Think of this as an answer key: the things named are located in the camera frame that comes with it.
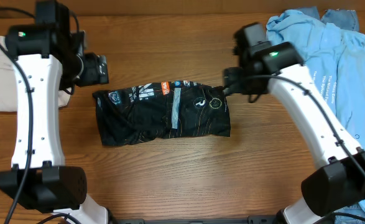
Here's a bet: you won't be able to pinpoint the black patterned cycling jersey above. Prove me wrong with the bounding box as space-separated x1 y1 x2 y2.
93 80 231 146

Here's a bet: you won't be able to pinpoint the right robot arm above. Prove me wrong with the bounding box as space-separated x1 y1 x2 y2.
223 22 365 224

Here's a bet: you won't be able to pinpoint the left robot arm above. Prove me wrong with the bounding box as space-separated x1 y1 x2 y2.
0 1 114 223

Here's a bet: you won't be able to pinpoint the folded beige trousers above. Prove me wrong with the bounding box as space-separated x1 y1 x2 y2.
0 49 25 112

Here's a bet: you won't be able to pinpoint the light blue t-shirt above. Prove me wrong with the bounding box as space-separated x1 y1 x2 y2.
265 8 365 218

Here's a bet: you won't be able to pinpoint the blue denim jeans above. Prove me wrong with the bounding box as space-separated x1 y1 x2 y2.
297 6 365 218

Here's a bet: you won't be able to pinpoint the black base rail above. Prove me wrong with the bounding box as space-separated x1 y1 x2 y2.
111 215 279 224

